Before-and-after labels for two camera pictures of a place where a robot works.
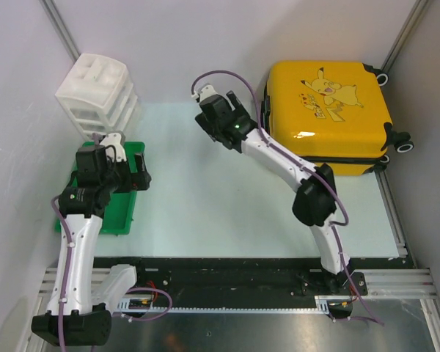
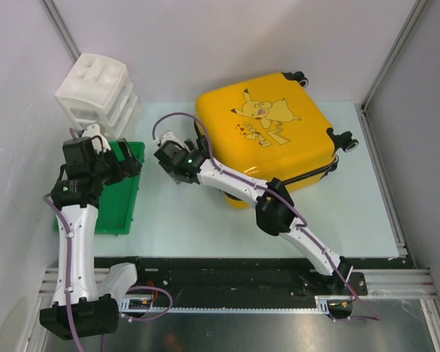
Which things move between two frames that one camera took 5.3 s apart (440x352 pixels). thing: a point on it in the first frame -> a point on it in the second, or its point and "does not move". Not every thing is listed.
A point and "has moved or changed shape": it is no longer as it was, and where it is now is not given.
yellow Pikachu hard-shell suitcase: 331,112 has moved or changed shape
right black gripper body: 202,120 -> 173,174
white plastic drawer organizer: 98,94 does not move
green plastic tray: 118,213 does not move
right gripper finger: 238,104 -> 201,146
